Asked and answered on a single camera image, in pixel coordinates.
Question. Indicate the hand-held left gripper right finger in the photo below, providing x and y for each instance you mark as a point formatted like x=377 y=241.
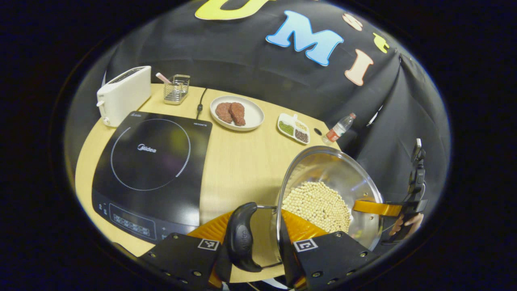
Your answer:
x=331 y=254

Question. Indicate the clear water bottle red label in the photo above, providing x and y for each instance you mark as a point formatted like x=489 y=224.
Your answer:
x=335 y=132

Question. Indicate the white divided dish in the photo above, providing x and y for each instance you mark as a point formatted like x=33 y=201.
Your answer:
x=293 y=121

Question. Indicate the brown meat piece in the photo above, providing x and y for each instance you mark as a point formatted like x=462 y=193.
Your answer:
x=238 y=114
x=223 y=112

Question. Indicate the white toaster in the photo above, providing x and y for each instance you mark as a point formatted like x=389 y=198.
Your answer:
x=125 y=95

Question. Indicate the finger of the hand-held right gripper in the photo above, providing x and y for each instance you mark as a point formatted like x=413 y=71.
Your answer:
x=377 y=207

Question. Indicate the green mung beans heap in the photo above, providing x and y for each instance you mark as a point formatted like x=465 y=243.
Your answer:
x=286 y=128

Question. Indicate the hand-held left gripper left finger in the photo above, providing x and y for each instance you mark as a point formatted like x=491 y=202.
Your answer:
x=181 y=258

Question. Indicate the white oval plate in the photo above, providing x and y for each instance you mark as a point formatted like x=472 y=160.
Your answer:
x=252 y=115

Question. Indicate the black induction cooktop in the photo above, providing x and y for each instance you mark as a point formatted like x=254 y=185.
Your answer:
x=149 y=182

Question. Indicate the dark red beans heap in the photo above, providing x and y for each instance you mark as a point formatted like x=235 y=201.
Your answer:
x=301 y=136

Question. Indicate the pile of yellow soybeans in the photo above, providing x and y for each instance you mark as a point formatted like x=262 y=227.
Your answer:
x=315 y=206

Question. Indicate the stainless steel pot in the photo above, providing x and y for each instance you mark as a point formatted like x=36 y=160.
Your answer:
x=335 y=169

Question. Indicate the small soybeans heap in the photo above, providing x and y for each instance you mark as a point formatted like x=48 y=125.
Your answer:
x=301 y=125

